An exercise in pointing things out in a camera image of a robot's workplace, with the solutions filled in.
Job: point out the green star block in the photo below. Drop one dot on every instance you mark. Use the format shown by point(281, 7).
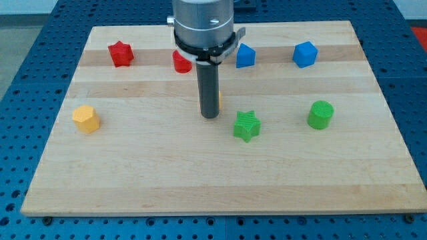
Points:
point(246, 125)

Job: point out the wooden board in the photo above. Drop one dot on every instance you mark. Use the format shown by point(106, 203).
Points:
point(154, 154)

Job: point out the red cylinder block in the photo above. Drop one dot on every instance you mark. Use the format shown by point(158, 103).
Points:
point(181, 64)

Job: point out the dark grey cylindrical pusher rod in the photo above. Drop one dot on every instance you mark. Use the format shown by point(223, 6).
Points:
point(208, 86)

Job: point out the blue cube block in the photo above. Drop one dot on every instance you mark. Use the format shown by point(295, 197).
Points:
point(305, 54)

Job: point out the blue triangular block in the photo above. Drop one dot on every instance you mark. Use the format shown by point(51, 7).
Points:
point(246, 56)

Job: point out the yellow heart block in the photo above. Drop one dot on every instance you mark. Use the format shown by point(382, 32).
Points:
point(220, 104)

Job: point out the yellow hexagon block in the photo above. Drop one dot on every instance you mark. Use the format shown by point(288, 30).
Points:
point(86, 119)

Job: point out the green cylinder block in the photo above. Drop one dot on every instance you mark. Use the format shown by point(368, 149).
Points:
point(320, 115)

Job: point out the black clamp ring mount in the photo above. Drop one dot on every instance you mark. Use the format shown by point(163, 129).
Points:
point(213, 55)

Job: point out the red star block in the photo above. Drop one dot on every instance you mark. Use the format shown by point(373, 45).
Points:
point(121, 54)

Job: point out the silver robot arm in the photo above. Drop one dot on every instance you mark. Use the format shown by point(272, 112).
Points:
point(204, 34)

